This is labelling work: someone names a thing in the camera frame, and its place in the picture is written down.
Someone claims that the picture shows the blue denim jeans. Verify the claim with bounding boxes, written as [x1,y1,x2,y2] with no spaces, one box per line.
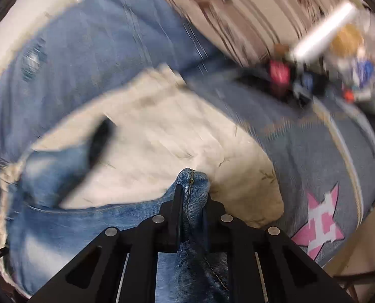
[7,146,229,302]

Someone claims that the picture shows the cream leaf-print cloth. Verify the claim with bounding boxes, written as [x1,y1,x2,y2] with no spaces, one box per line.
[34,66,285,228]

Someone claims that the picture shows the blue plaid bed sheet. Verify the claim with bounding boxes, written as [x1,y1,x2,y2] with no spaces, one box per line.
[0,0,229,162]

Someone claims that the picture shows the grey quilt with pink star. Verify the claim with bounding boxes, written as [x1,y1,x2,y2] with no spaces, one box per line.
[187,70,375,265]

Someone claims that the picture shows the beige striped floral pillow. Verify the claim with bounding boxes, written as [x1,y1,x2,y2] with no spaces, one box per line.
[166,0,362,66]

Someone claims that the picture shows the red box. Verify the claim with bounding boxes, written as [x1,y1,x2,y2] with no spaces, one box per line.
[269,60,291,87]

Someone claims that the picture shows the white tube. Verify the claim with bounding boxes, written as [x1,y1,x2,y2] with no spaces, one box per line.
[288,1,357,63]

